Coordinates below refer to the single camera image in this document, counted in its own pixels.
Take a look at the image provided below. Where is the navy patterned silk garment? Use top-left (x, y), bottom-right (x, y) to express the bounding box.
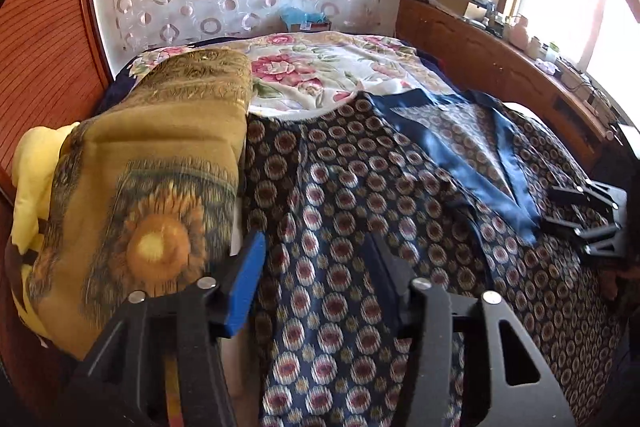
top-left (243, 90), bottom-right (622, 426)

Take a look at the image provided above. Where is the wooden low cabinet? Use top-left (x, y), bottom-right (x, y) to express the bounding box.
top-left (395, 0), bottom-right (623, 172)

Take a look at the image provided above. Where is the pink white bottle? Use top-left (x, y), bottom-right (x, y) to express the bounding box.
top-left (509, 15), bottom-right (529, 51)

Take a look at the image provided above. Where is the mustard sunflower folded cloth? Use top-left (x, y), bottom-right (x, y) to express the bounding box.
top-left (26, 48), bottom-right (253, 359)

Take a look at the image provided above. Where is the cardboard box on cabinet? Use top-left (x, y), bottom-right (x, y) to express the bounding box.
top-left (434, 0), bottom-right (487, 22)

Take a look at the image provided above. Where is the yellow plush toy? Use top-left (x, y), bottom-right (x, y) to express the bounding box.
top-left (4, 124), bottom-right (77, 338)

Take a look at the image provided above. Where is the floral pink rose quilt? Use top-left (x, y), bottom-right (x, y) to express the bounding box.
top-left (111, 31), bottom-right (454, 124)

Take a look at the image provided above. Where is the wooden slatted headboard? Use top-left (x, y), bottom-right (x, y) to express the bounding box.
top-left (1, 0), bottom-right (112, 202)

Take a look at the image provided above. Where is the blue item at bedhead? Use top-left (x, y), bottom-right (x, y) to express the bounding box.
top-left (280, 6), bottom-right (331, 32)

